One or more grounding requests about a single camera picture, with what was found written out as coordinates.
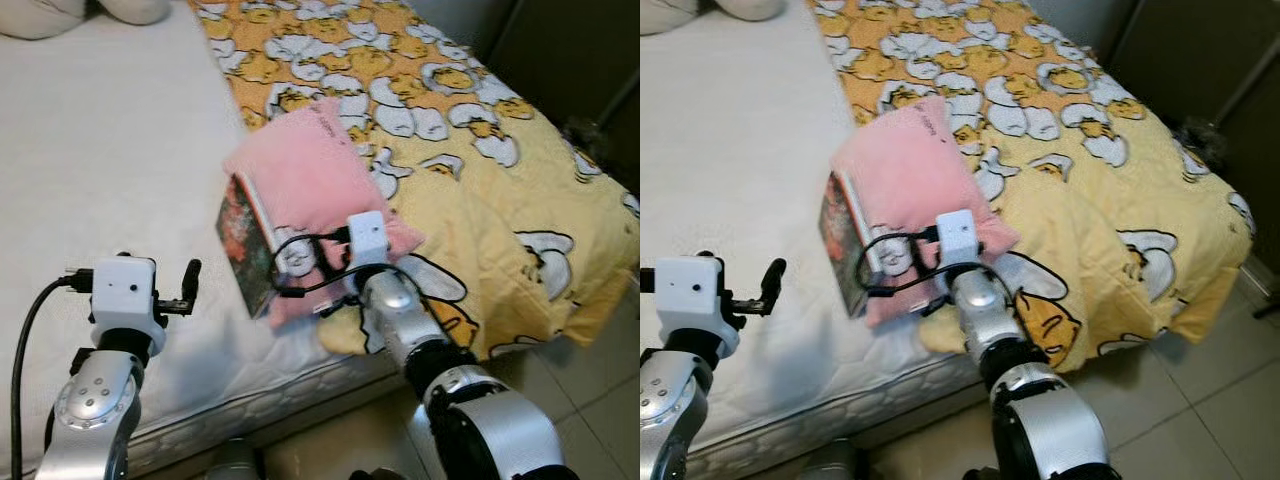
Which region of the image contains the cream plush toy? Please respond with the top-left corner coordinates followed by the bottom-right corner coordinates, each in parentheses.
top-left (640, 0), bottom-right (786, 36)
top-left (0, 0), bottom-right (171, 39)

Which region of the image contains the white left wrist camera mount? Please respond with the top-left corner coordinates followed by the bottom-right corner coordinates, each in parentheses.
top-left (88, 255), bottom-right (161, 351)
top-left (655, 255), bottom-right (726, 351)

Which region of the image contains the pink pillow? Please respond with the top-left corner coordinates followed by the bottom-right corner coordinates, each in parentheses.
top-left (830, 95), bottom-right (1021, 331)
top-left (222, 97), bottom-right (426, 331)

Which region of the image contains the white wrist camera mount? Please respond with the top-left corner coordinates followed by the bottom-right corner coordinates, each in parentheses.
top-left (935, 210), bottom-right (983, 269)
top-left (343, 210), bottom-right (391, 269)
top-left (88, 255), bottom-right (161, 351)
top-left (655, 255), bottom-right (726, 351)

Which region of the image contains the dark wardrobe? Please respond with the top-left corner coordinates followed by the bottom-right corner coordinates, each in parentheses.
top-left (1100, 0), bottom-right (1280, 241)
top-left (480, 0), bottom-right (641, 196)

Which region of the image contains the crumpled clear plastic bag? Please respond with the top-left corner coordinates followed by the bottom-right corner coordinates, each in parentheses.
top-left (562, 117), bottom-right (609, 153)
top-left (1178, 117), bottom-right (1229, 166)

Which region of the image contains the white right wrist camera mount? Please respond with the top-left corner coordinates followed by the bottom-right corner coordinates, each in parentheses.
top-left (935, 210), bottom-right (983, 269)
top-left (343, 210), bottom-right (391, 269)

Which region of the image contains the grey robot leg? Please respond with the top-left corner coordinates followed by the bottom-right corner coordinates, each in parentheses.
top-left (800, 440), bottom-right (866, 480)
top-left (205, 438), bottom-right (263, 480)

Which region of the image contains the yellow cartoon egg print blanket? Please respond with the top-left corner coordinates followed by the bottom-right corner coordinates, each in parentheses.
top-left (188, 0), bottom-right (641, 361)
top-left (808, 0), bottom-right (1256, 373)

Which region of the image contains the white quilted mattress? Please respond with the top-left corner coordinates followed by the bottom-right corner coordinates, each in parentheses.
top-left (640, 0), bottom-right (1001, 479)
top-left (0, 0), bottom-right (426, 479)

